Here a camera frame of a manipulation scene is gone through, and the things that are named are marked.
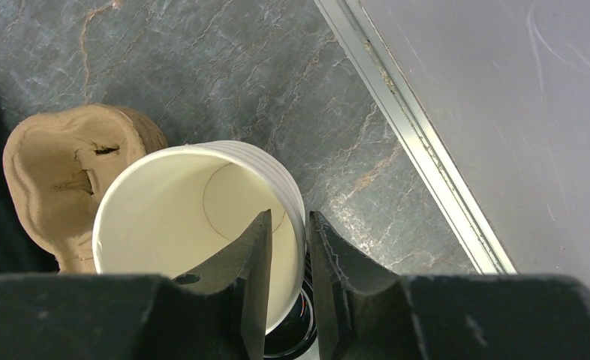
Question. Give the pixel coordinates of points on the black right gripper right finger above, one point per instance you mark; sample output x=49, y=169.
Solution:
x=365, y=311

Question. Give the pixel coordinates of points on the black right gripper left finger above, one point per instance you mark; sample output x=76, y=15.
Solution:
x=216, y=310

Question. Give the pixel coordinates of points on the stack of black lids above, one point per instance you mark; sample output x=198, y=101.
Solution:
x=298, y=331

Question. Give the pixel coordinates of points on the stack of white paper cups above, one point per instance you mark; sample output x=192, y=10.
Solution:
x=174, y=208

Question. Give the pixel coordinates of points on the brown cardboard cup carrier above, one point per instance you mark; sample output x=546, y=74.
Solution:
x=59, y=165

